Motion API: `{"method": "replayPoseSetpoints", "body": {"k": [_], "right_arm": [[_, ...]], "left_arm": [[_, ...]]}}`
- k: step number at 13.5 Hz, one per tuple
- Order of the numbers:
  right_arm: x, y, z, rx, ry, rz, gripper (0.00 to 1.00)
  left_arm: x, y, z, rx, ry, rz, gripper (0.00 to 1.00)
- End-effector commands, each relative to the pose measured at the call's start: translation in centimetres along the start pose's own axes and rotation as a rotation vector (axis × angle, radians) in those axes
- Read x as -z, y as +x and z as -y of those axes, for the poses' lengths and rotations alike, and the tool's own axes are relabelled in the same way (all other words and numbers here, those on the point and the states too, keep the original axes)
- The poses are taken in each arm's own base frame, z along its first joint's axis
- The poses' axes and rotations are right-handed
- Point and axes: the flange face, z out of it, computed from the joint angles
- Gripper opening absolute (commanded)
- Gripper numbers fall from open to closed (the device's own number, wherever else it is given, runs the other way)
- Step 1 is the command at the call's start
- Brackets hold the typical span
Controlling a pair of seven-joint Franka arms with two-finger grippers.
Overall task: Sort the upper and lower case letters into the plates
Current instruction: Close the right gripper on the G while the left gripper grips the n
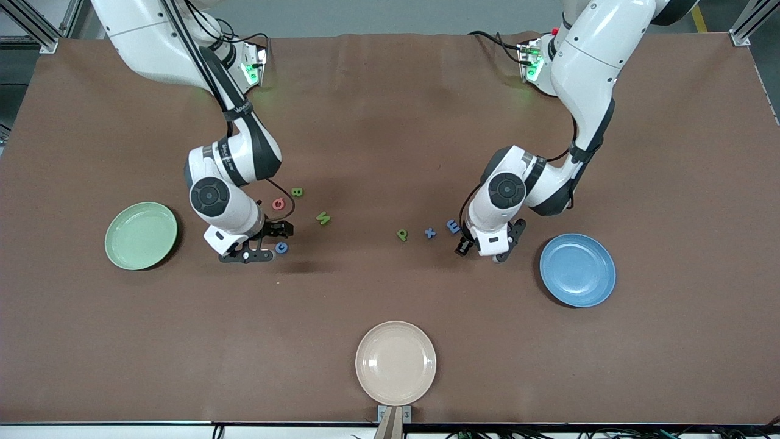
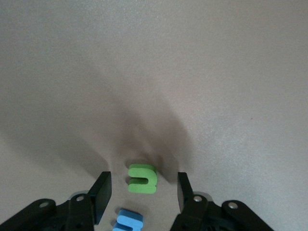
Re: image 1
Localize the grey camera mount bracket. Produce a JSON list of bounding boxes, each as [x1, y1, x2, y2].
[[377, 405, 413, 439]]

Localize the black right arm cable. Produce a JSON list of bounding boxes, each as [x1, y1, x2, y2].
[[160, 0, 297, 221]]

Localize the blue plate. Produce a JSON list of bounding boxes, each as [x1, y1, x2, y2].
[[539, 234, 617, 308]]

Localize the aluminium frame post with foot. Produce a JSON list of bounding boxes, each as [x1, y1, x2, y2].
[[729, 0, 770, 47], [0, 0, 62, 54]]

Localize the plain aluminium frame post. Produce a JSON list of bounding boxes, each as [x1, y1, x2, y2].
[[58, 0, 86, 38]]

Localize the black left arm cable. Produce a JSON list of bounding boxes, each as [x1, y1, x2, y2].
[[460, 113, 580, 240]]

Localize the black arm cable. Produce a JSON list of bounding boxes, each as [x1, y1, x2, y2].
[[460, 113, 580, 240], [160, 0, 297, 221]]

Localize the brown table cover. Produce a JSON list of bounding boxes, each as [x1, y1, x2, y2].
[[0, 32, 780, 426]]

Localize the light green plate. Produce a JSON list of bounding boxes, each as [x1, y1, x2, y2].
[[104, 202, 179, 271]]

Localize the beige plate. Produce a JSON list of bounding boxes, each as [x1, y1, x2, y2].
[[355, 321, 438, 407]]

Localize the beige mount post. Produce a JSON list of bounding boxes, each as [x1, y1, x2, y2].
[[373, 409, 404, 439]]

